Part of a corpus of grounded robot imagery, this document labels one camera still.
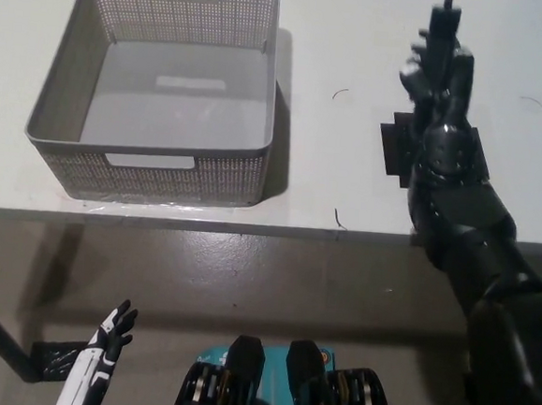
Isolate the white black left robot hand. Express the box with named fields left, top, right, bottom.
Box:
left=55, top=295, right=140, bottom=405

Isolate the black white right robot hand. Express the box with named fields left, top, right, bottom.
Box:
left=391, top=29, right=490, bottom=192

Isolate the black table foot plate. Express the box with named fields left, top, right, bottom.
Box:
left=29, top=340, right=78, bottom=385

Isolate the black tape patch mat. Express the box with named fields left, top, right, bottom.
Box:
left=375, top=110, right=494, bottom=197

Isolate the black teal robot torso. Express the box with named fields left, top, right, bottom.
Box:
left=169, top=328, right=404, bottom=405

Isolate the clear adhesive tape strip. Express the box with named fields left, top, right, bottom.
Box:
left=81, top=192, right=225, bottom=221

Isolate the grey perforated plastic basket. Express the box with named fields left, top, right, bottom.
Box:
left=19, top=0, right=286, bottom=215

